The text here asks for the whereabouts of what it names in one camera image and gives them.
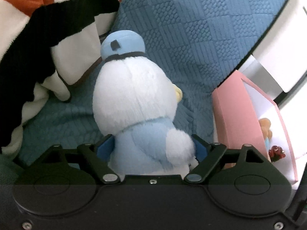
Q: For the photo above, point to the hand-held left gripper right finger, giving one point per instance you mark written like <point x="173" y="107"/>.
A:
<point x="199" y="146"/>

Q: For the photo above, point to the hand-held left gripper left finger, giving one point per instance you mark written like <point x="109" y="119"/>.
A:
<point x="105" y="146"/>

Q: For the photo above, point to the pink box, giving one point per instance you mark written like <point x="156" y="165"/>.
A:
<point x="230" y="105"/>

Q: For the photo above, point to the white duck plush blue hat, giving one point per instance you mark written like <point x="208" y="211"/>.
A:
<point x="134" y="95"/>

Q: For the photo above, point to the orange plush toy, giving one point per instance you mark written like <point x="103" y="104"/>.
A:
<point x="265" y="124"/>

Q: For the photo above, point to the red black devil toy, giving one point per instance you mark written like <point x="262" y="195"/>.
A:
<point x="276" y="152"/>

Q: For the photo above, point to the blue quilted bedspread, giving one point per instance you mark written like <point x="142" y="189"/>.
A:
<point x="191" y="28"/>

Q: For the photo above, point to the striped fleece blanket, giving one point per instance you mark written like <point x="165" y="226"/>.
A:
<point x="36" y="40"/>

